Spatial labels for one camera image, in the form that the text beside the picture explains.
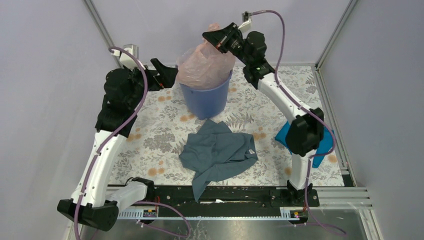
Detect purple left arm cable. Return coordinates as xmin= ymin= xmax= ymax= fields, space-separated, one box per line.
xmin=73 ymin=46 xmax=193 ymax=240

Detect pink plastic trash bag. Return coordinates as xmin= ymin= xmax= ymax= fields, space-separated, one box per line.
xmin=176 ymin=39 xmax=236 ymax=90

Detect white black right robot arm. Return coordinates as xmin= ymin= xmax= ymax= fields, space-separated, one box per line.
xmin=202 ymin=23 xmax=324 ymax=206

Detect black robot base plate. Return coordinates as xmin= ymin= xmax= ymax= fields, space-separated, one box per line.
xmin=119 ymin=185 xmax=320 ymax=221

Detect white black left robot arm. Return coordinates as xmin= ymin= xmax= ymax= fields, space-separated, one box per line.
xmin=57 ymin=58 xmax=178 ymax=234

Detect blue plastic trash bin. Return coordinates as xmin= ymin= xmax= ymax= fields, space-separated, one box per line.
xmin=179 ymin=70 xmax=233 ymax=120

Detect aluminium frame rail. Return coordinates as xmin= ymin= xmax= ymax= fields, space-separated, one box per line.
xmin=69 ymin=186 xmax=374 ymax=221

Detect floral patterned tablecloth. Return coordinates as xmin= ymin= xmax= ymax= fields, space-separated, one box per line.
xmin=105 ymin=64 xmax=345 ymax=187

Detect grey-blue crumpled shirt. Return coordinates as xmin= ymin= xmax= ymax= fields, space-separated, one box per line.
xmin=179 ymin=119 xmax=258 ymax=202

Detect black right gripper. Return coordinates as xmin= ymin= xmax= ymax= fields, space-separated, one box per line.
xmin=201 ymin=23 xmax=251 ymax=67

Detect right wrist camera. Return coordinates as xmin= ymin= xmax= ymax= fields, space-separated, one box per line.
xmin=238 ymin=11 xmax=252 ymax=33

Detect bright blue folded cloth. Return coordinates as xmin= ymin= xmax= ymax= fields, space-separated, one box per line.
xmin=274 ymin=122 xmax=333 ymax=169

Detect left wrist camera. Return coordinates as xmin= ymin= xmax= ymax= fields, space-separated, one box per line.
xmin=119 ymin=44 xmax=139 ymax=70

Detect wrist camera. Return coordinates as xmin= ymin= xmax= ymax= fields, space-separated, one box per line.
xmin=119 ymin=44 xmax=139 ymax=70
xmin=238 ymin=11 xmax=252 ymax=33

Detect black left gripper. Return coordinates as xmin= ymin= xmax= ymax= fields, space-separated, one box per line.
xmin=123 ymin=57 xmax=178 ymax=109

